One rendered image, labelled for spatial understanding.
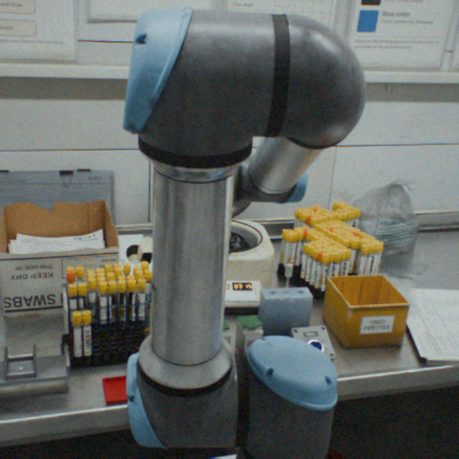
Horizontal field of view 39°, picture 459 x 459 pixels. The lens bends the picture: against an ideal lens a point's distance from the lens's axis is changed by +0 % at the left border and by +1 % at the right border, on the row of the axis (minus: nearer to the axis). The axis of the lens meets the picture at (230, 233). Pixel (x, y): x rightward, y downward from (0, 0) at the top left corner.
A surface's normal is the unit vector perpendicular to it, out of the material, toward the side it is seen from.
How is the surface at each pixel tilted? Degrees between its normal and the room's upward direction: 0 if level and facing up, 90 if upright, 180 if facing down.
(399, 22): 92
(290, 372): 7
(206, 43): 52
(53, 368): 0
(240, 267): 90
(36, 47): 94
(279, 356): 7
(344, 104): 101
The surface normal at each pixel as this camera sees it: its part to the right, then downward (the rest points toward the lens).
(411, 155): 0.28, 0.39
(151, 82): 0.04, 0.33
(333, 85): 0.60, 0.29
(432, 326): 0.06, -0.92
